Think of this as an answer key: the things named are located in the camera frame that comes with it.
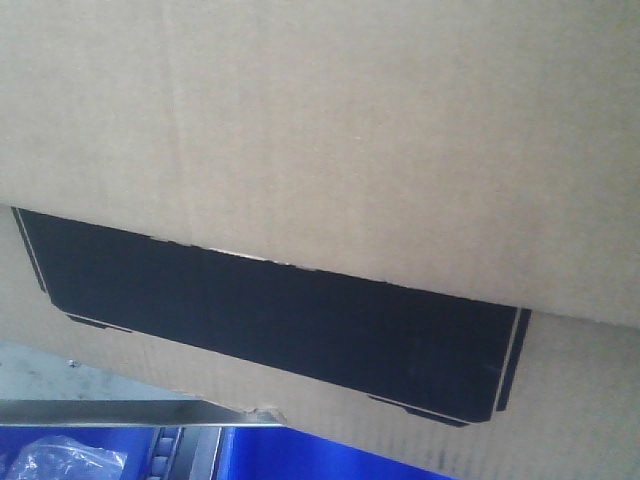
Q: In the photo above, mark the brown cardboard box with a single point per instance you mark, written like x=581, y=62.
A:
x=411, y=227

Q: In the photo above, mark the large blue plastic bin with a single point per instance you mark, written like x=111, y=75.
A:
x=284, y=453

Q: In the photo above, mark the left grey roller track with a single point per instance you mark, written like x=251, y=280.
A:
x=163, y=452

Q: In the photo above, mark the clear plastic bag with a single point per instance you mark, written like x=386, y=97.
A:
x=62, y=457

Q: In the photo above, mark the metal shelf rail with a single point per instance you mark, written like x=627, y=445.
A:
x=130, y=413

